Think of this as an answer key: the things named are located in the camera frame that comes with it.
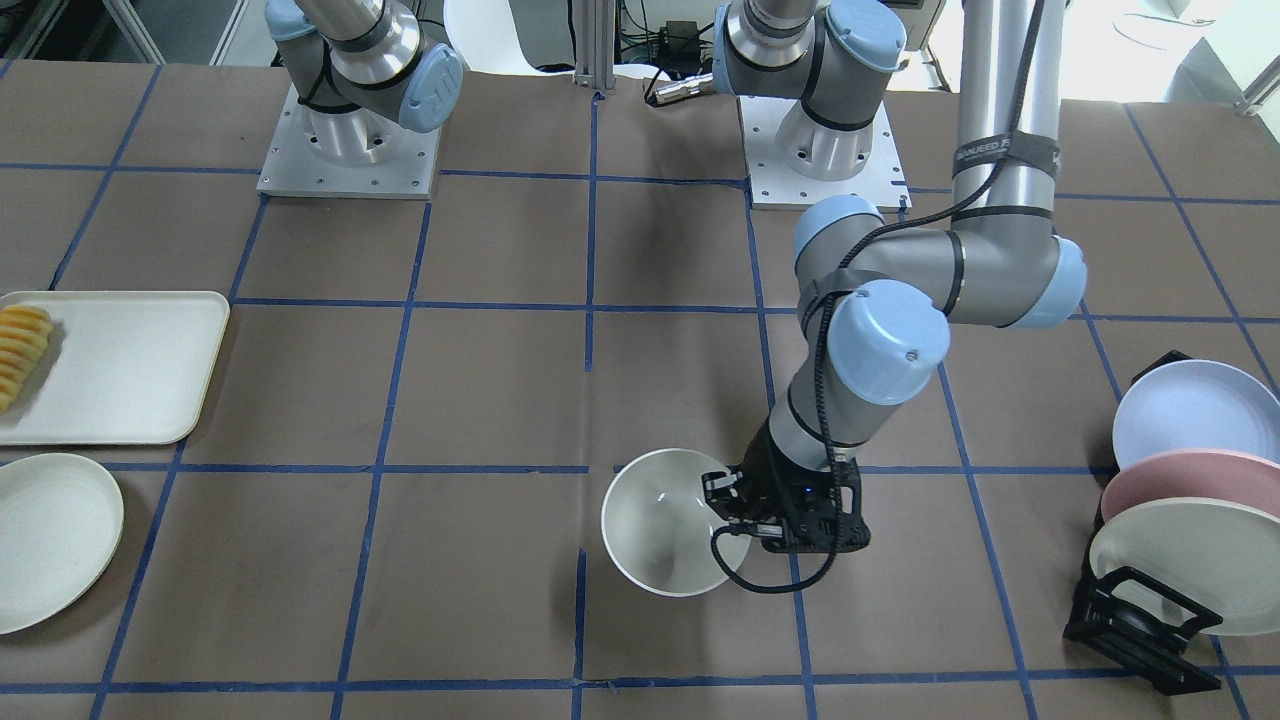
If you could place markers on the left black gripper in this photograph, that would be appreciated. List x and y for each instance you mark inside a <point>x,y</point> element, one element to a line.
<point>762,479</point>

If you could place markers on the white bowl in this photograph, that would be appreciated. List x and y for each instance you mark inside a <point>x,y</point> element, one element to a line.
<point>657,526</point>

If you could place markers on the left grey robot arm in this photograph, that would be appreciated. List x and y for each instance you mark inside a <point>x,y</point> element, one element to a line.
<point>878,299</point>

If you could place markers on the black dish rack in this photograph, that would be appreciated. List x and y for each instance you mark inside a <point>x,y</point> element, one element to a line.
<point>1135,638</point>

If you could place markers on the pink plate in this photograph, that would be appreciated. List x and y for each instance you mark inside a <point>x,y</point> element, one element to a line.
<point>1216,473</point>

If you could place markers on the light blue plate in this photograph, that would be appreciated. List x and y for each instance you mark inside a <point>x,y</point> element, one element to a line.
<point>1196,403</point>

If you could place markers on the cream plate in rack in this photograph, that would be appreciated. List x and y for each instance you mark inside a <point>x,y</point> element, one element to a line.
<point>1223,555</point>

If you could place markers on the white rectangular tray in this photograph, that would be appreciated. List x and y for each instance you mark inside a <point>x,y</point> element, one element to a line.
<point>122,368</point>

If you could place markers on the cream round plate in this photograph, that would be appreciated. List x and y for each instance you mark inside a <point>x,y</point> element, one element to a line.
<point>62,517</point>

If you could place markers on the grilled bread piece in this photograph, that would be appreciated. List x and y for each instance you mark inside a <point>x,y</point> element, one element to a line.
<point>25,335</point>

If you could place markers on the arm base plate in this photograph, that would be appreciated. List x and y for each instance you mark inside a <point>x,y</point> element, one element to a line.
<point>794,163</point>
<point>345,165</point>

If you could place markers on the aluminium frame post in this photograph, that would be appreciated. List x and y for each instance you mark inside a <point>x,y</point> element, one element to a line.
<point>594,32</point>

